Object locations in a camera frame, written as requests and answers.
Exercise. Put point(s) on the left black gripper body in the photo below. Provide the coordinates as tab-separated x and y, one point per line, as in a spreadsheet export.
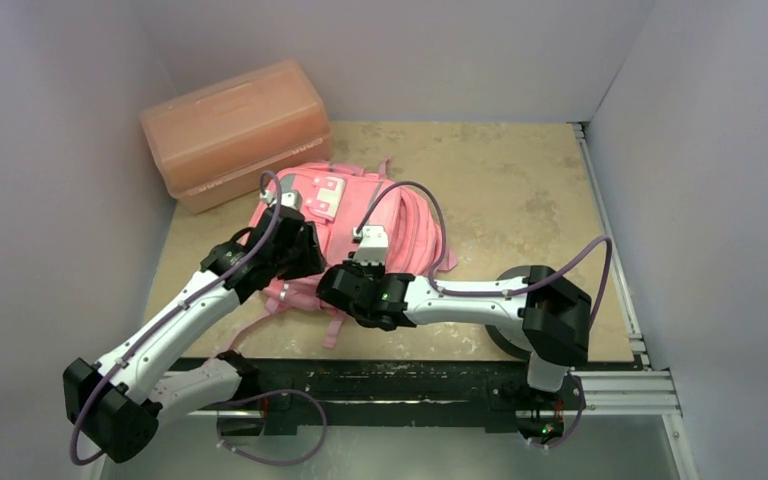
302	259

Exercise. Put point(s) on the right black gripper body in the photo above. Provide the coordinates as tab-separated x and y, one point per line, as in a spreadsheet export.
334	289

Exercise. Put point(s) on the pink student backpack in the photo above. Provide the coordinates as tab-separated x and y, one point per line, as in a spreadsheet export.
336	197

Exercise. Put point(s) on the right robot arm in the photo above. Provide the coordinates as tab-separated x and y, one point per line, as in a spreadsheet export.
534	309

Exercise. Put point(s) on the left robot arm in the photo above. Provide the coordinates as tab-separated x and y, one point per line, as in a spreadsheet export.
117	403

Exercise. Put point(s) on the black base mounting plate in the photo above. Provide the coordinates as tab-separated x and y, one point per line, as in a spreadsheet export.
390	391

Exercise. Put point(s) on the orange translucent plastic box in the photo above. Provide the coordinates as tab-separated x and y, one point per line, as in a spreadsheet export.
211	145

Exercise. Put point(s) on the dark grey tape roll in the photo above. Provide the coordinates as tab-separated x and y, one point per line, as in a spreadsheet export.
512	342

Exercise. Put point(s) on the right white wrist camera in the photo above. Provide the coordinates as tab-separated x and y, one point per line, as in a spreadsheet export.
372	244

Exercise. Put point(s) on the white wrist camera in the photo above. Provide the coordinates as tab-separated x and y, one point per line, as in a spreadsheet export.
372	244
291	199

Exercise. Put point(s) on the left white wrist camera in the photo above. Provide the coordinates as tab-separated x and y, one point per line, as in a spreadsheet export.
291	199

